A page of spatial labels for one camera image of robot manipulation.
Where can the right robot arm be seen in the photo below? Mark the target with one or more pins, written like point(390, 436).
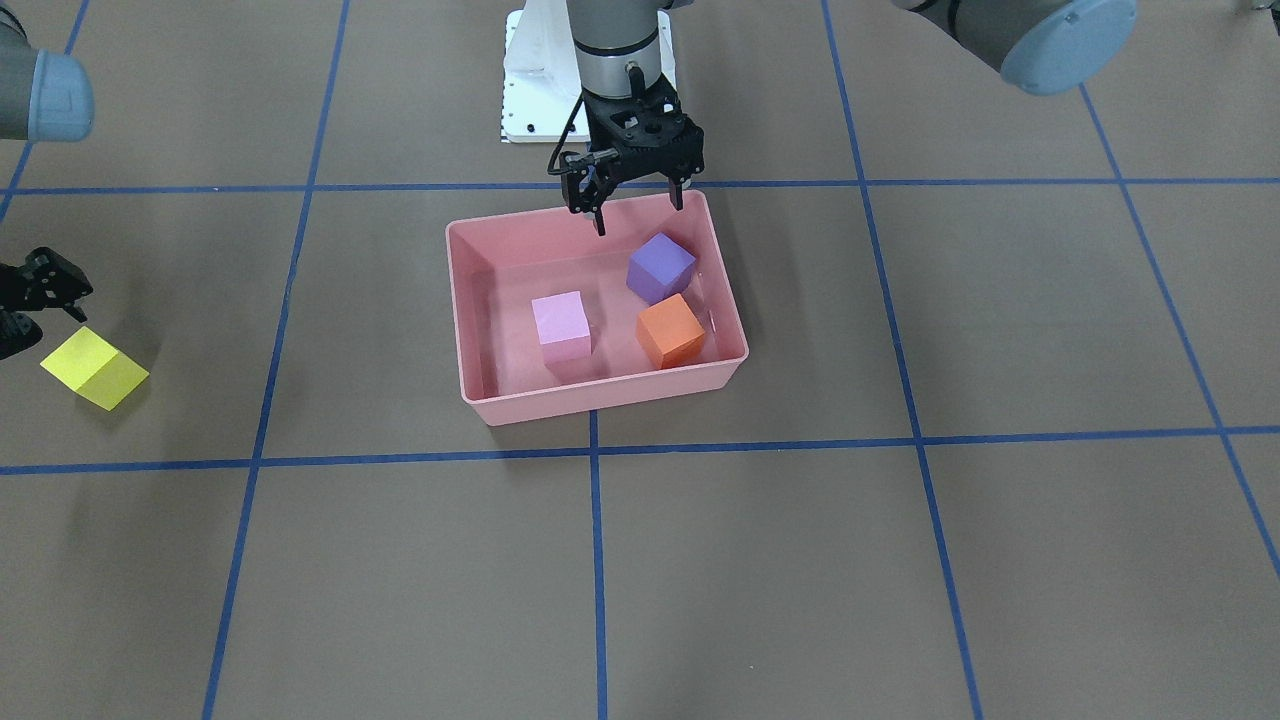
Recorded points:
point(45, 97)

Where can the purple foam block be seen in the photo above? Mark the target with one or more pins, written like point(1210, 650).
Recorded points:
point(659, 269)

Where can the yellow foam block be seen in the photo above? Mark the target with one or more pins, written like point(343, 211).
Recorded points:
point(94, 369)

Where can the pink plastic bin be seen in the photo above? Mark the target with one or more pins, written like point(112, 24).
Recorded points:
point(499, 265)

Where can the pink foam block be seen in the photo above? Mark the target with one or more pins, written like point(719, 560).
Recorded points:
point(564, 332)

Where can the orange foam block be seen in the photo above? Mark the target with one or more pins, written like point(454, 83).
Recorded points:
point(670, 333)

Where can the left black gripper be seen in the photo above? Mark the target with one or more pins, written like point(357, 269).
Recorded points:
point(582, 186)

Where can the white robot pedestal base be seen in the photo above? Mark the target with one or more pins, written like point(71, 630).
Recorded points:
point(563, 57)

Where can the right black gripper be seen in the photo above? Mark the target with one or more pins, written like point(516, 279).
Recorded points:
point(42, 282)

